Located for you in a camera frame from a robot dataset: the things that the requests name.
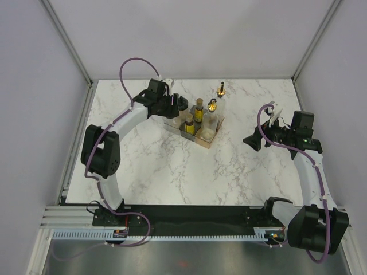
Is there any tall clear bottle gold pourer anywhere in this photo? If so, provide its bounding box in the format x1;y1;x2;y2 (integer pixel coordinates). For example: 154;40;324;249
201;98;218;141

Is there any left aluminium frame post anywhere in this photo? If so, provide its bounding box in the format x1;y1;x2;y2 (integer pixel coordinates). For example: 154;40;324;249
38;0;94;87

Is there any right aluminium frame post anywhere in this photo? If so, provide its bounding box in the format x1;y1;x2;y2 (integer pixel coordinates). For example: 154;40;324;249
291;0;343;84

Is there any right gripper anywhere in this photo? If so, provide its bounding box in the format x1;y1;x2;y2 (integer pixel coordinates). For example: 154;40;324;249
243;113;295;151

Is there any white slotted cable duct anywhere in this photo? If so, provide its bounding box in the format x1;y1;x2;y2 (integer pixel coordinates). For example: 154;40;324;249
52;228;272;242

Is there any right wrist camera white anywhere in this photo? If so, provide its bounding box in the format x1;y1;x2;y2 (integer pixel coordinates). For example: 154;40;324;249
265;101;283;127

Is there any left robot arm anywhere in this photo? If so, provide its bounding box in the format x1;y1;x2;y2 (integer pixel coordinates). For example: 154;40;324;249
81;78;187;226

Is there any shaker jar black cap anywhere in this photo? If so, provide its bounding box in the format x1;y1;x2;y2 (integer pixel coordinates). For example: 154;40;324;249
168;117;182;129
178;96;189;121

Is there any aluminium rail left side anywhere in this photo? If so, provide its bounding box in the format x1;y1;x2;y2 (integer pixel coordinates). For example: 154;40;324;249
54;81;97;206

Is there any aluminium rail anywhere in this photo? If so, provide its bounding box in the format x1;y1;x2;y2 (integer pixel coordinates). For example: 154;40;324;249
54;81;97;206
40;205;353;230

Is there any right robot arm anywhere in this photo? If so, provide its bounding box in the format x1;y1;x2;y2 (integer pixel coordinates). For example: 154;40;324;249
243;103;349;263

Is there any aluminium front rail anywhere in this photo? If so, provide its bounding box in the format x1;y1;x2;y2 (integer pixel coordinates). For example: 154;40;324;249
40;205;353;230

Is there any small yellow label bottle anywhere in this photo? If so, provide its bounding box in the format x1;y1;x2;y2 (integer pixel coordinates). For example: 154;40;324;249
185;113;195;135
194;98;204;123

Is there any tall bottle gold pourer brown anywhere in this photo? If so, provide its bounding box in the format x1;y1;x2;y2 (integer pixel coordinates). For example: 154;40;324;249
216;81;226;129

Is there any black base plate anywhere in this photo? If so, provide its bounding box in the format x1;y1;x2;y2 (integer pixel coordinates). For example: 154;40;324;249
91;203;287;237

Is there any aluminium frame post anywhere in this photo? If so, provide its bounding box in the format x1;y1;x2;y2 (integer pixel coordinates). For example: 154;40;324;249
291;0;343;84
38;0;94;87

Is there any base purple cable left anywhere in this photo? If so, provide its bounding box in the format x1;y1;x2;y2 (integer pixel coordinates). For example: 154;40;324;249
94;207;151;248

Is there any clear plastic bin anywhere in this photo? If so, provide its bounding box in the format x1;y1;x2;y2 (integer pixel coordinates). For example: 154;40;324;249
164;116;186;135

